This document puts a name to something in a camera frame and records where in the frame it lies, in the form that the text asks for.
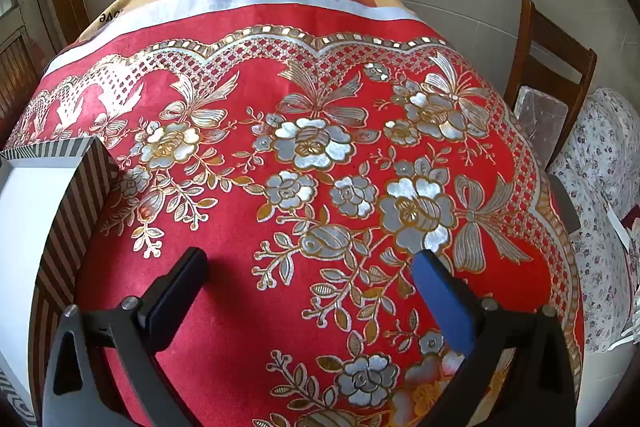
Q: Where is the striped white tray box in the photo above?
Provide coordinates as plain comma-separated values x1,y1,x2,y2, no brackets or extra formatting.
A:
1,136,118,426

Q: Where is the floral fabric bedding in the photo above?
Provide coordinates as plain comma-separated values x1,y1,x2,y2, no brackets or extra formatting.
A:
549,87,639,352

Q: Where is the brown wooden chair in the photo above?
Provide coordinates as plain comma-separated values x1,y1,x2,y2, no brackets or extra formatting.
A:
503,0,598,167

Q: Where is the red floral tablecloth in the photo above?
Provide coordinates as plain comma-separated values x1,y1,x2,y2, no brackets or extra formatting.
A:
9,2,584,426

